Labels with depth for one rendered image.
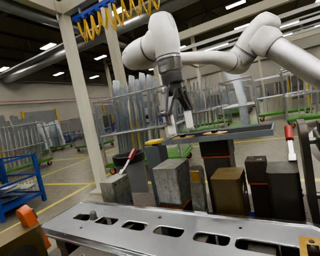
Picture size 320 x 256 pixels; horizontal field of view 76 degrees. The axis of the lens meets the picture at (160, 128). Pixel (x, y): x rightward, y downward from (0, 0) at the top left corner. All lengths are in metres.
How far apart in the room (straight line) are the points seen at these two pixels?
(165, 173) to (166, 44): 0.43
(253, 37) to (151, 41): 0.57
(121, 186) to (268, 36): 0.93
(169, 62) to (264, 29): 0.57
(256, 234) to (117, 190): 0.48
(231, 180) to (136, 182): 2.66
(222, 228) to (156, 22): 0.64
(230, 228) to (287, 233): 0.10
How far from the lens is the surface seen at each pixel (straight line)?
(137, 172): 3.10
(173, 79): 0.74
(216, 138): 0.68
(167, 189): 0.62
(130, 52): 0.86
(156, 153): 0.83
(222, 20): 6.60
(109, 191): 0.79
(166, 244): 0.49
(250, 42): 1.17
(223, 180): 0.54
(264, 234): 0.49
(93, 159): 4.07
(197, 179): 0.58
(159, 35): 0.76
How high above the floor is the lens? 1.28
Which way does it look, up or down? 5 degrees down
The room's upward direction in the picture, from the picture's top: 11 degrees counter-clockwise
